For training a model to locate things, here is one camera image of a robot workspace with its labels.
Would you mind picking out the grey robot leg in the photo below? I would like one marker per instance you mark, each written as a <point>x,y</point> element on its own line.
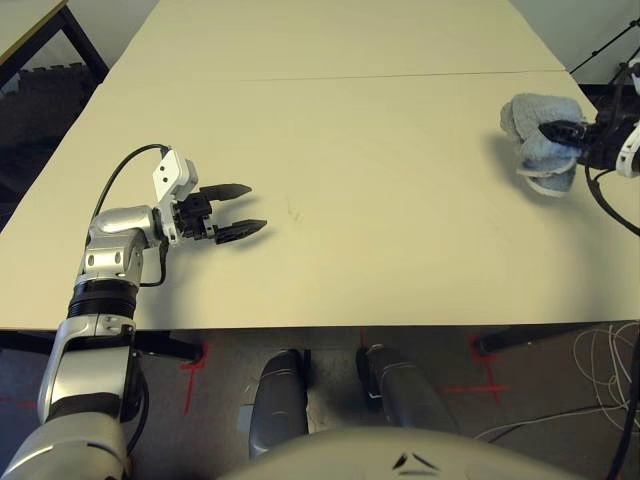
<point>277,400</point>
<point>405,395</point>

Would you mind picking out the grey left robot leg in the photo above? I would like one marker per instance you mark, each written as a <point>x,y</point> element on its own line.
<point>277,400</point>

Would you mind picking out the black tripod stand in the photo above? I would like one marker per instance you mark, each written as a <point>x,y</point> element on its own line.
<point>597,51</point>

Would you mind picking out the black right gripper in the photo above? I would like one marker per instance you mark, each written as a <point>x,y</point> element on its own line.
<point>600,145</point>

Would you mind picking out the blue fluffy rag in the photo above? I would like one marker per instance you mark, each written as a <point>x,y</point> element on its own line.
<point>537,115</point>

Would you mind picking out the grey right robot leg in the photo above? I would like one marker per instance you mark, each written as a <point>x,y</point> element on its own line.
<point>405,395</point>

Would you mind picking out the beige side table black frame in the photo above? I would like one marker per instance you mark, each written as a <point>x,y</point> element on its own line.
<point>25,25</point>

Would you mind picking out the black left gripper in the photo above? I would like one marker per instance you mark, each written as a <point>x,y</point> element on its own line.
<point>192,220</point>

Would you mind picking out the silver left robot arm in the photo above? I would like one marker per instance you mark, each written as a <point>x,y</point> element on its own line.
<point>90,370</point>

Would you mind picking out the black foam floor mat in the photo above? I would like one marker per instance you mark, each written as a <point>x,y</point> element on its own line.
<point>45,100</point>

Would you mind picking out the grey robot torso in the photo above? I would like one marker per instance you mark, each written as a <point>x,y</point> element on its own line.
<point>350,460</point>

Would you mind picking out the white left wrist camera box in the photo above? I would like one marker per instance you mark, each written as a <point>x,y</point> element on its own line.
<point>170,172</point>

